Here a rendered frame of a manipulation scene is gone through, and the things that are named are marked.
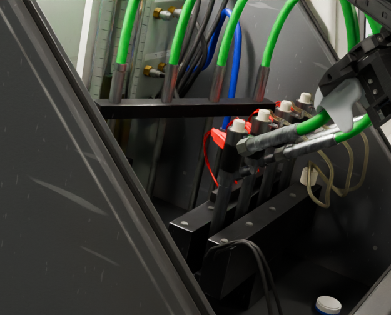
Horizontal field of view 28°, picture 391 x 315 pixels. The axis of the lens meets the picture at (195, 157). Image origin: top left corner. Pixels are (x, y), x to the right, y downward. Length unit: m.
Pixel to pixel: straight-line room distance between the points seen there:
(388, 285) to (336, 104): 0.37
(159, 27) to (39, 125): 0.61
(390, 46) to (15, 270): 0.44
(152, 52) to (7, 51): 0.60
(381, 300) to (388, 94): 0.40
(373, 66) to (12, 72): 0.35
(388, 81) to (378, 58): 0.02
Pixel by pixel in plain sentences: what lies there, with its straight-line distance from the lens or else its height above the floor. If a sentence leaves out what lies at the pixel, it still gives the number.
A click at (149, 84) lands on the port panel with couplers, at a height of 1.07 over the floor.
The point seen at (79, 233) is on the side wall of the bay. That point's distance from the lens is 0.78.
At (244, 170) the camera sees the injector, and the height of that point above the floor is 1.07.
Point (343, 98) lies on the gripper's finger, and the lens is 0.84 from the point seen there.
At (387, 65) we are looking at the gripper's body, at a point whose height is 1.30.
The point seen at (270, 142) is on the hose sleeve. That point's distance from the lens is 0.94.
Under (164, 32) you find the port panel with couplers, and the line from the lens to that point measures 1.37.
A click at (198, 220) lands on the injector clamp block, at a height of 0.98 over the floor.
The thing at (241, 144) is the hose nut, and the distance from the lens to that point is 0.97.
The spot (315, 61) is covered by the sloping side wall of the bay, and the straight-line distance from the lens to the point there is 1.33.
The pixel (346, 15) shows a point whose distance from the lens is 0.87.
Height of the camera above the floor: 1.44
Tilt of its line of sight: 20 degrees down
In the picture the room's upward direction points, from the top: 11 degrees clockwise
